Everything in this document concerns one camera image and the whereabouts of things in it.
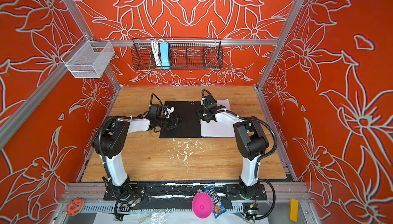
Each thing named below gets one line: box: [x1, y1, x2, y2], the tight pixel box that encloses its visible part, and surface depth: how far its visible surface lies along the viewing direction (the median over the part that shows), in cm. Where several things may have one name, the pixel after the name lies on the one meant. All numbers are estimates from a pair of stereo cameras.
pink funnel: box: [191, 192, 214, 219], surface depth 63 cm
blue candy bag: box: [203, 185, 227, 219], surface depth 72 cm
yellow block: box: [289, 197, 299, 223], surface depth 70 cm
